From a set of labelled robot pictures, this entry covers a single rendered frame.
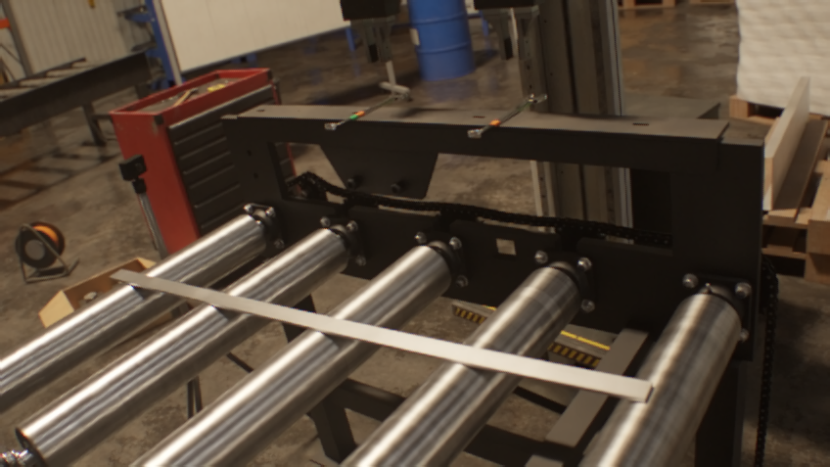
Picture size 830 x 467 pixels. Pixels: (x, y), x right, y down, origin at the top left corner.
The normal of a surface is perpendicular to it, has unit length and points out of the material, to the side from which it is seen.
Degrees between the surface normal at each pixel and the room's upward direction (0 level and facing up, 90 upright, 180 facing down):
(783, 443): 0
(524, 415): 0
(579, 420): 0
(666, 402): 20
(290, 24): 90
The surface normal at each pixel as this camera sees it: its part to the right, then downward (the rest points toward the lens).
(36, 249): 0.08, 0.40
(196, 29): 0.50, 0.29
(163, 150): -0.57, 0.43
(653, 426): 0.11, -0.80
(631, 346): -0.17, -0.90
